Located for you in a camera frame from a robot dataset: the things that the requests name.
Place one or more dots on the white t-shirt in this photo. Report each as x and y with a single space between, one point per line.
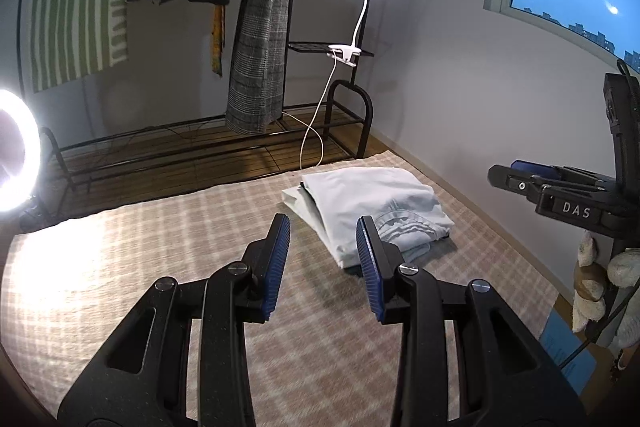
405 211

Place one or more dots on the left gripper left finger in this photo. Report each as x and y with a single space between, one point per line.
266 259

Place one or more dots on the yellow hanging scarf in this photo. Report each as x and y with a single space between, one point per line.
217 38

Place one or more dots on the pink plaid blanket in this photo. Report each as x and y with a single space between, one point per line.
217 308

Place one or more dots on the white folded cloth stack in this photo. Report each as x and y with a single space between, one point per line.
301 203

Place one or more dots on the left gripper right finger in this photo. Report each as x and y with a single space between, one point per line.
379 262

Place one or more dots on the black metal clothes rack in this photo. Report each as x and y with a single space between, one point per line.
158 47

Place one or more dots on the grey plaid hanging coat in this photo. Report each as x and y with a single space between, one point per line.
257 75

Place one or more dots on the white ring light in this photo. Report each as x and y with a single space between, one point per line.
20 151

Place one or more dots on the blue paper sheet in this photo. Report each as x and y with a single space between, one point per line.
559 342

